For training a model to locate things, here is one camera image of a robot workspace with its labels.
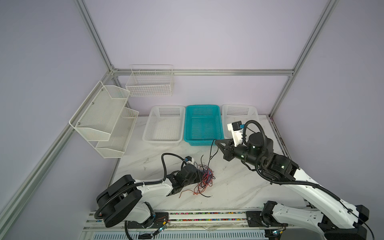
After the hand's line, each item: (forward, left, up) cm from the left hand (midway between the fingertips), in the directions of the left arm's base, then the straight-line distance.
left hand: (202, 175), depth 85 cm
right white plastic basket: (+52, -34, 0) cm, 63 cm away
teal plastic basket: (+43, -2, -4) cm, 43 cm away
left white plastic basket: (+42, +28, -4) cm, 51 cm away
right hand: (+1, -4, +32) cm, 32 cm away
